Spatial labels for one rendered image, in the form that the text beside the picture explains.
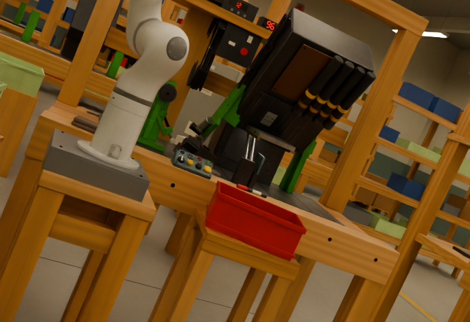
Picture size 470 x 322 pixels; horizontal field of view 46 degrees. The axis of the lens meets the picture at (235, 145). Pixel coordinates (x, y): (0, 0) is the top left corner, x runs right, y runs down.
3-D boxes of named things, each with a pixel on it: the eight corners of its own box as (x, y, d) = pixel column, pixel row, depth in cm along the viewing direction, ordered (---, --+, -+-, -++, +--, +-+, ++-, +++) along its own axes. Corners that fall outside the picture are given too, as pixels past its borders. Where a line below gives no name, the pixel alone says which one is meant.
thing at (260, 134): (292, 155, 213) (296, 148, 212) (256, 139, 208) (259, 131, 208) (266, 136, 250) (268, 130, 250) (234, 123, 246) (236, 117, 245)
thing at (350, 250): (385, 286, 227) (401, 253, 225) (23, 155, 186) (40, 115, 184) (370, 271, 240) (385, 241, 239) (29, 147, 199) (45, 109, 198)
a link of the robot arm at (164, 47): (140, 99, 169) (171, 27, 167) (169, 115, 155) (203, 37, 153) (105, 86, 161) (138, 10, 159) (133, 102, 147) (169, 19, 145)
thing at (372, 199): (368, 206, 1274) (382, 177, 1267) (389, 219, 1201) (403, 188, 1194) (328, 191, 1225) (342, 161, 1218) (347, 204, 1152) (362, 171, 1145)
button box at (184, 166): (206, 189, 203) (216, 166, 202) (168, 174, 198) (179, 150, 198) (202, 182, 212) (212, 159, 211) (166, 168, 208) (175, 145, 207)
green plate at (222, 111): (228, 138, 224) (259, 97, 223) (212, 125, 222) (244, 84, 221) (222, 133, 235) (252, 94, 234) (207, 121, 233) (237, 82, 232)
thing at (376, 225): (459, 281, 810) (529, 139, 789) (326, 234, 717) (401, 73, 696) (435, 264, 860) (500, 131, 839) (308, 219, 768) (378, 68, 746)
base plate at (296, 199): (344, 230, 234) (346, 226, 233) (96, 134, 204) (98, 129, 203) (310, 201, 274) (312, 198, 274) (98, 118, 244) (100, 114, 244)
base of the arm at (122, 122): (143, 175, 157) (169, 115, 155) (80, 152, 149) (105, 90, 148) (131, 159, 174) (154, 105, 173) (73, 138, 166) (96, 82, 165)
